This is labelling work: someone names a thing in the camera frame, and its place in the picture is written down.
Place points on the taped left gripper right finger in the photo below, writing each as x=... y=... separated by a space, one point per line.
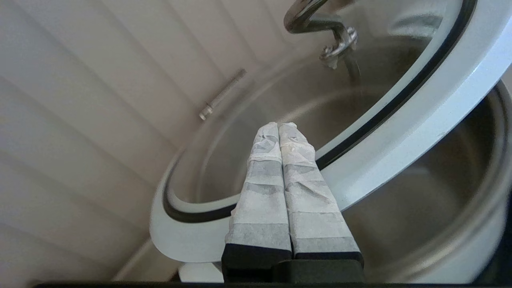
x=316 y=216

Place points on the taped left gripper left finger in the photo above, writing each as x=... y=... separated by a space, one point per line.
x=262 y=208

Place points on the glass lid white rim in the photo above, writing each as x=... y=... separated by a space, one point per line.
x=400 y=152

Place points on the small white pot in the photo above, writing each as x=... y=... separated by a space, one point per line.
x=440 y=224

